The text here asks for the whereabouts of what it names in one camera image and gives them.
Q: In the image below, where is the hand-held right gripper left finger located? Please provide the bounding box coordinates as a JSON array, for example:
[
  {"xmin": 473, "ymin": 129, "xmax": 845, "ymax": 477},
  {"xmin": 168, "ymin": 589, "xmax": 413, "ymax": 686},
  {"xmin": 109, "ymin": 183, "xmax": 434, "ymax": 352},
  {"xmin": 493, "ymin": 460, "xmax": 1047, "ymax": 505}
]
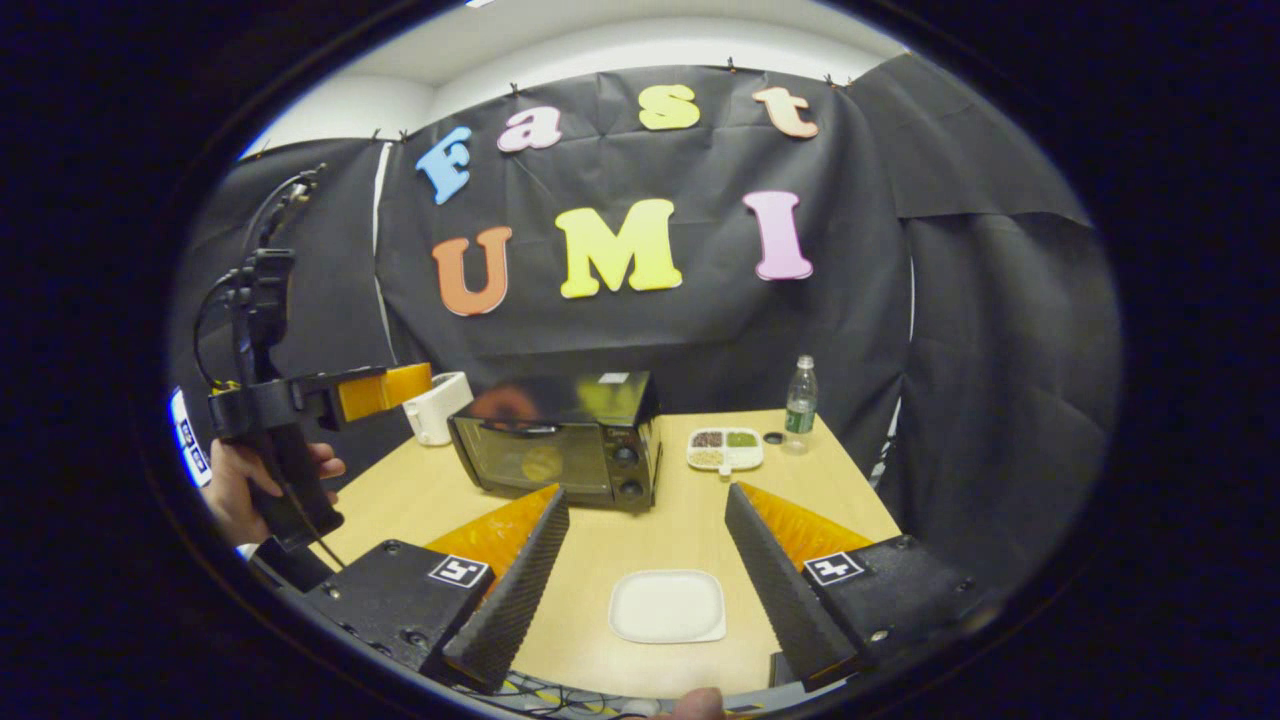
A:
[{"xmin": 300, "ymin": 485, "xmax": 571, "ymax": 693}]

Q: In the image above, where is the blue white wall banner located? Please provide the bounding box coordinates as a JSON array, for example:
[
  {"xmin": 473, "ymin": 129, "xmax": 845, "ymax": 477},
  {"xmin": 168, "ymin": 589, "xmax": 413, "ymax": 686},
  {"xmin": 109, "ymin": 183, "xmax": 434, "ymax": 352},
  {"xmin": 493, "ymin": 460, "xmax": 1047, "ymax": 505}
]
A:
[{"xmin": 170, "ymin": 388, "xmax": 213, "ymax": 489}]

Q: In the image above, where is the white divided snack dish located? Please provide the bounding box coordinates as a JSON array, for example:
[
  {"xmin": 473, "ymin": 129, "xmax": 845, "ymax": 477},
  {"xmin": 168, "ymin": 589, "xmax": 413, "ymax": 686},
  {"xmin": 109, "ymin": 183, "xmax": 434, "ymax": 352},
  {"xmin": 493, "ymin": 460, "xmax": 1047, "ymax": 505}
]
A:
[{"xmin": 686, "ymin": 428, "xmax": 764, "ymax": 479}]

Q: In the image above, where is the white square plate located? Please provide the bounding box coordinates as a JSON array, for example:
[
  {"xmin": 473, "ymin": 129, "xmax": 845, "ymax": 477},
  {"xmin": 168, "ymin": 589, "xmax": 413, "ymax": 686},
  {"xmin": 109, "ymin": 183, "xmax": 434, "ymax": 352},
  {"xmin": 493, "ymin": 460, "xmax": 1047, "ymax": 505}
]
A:
[{"xmin": 608, "ymin": 570, "xmax": 727, "ymax": 644}]

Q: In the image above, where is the clear plastic water bottle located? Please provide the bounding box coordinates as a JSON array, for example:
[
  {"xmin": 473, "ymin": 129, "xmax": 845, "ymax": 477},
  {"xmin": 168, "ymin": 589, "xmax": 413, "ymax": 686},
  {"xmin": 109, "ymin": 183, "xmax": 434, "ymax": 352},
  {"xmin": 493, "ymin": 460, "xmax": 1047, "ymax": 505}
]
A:
[{"xmin": 785, "ymin": 355, "xmax": 819, "ymax": 456}]

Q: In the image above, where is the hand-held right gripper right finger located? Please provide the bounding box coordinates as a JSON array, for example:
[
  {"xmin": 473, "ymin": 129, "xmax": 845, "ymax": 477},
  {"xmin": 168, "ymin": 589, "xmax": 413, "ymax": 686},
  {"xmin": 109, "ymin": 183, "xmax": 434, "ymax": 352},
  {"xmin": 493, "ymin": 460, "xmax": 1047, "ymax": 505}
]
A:
[{"xmin": 725, "ymin": 482, "xmax": 991, "ymax": 691}]

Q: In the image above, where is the black electric oven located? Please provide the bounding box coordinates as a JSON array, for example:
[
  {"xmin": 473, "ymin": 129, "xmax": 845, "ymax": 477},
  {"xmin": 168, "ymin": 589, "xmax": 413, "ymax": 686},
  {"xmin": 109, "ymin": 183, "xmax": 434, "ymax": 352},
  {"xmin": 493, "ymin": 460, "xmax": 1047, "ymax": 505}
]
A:
[{"xmin": 447, "ymin": 372, "xmax": 663, "ymax": 513}]

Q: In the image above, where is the white toaster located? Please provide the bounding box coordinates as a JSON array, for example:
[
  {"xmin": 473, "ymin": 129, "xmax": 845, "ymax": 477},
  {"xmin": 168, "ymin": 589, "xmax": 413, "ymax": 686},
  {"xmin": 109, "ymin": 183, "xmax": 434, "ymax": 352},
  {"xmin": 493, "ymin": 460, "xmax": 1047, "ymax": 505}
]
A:
[{"xmin": 402, "ymin": 372, "xmax": 474, "ymax": 447}]

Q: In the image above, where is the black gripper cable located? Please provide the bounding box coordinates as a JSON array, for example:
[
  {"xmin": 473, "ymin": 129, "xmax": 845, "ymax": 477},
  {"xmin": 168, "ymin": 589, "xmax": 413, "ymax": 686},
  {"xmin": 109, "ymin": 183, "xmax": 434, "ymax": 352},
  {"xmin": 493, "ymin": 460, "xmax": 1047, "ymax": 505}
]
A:
[{"xmin": 195, "ymin": 165, "xmax": 326, "ymax": 391}]

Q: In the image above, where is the tangle of floor cables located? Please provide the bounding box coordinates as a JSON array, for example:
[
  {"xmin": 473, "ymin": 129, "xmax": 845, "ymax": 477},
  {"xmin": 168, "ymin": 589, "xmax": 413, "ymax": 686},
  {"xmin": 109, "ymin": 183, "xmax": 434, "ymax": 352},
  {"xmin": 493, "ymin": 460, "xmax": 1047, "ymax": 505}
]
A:
[{"xmin": 490, "ymin": 675, "xmax": 641, "ymax": 716}]

